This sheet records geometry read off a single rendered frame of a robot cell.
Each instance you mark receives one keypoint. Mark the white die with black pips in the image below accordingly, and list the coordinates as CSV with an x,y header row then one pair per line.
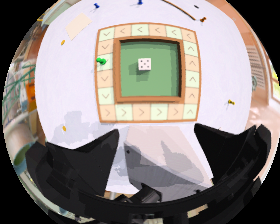
x,y
145,64

